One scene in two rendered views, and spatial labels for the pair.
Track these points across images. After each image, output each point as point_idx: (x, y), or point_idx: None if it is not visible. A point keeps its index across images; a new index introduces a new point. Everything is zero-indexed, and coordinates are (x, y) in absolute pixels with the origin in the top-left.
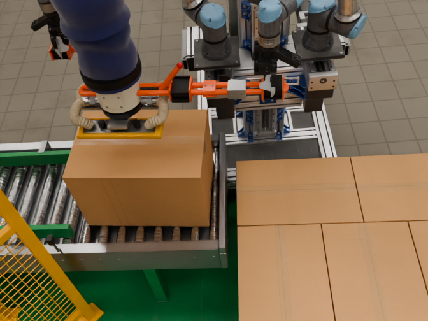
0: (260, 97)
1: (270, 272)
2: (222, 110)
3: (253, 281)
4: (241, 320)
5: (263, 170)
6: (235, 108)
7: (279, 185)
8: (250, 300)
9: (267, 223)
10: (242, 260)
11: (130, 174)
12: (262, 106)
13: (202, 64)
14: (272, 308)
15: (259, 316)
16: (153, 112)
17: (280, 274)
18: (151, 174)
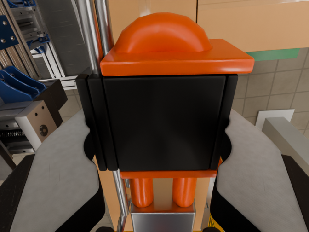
0: (9, 44)
1: (257, 14)
2: (58, 100)
3: (264, 35)
4: (300, 45)
5: (116, 27)
6: (38, 78)
7: (137, 4)
8: (283, 37)
9: (195, 20)
10: (237, 47)
11: (202, 196)
12: (19, 37)
13: (3, 170)
14: (300, 11)
15: (304, 26)
16: (107, 190)
17: (263, 1)
18: (204, 182)
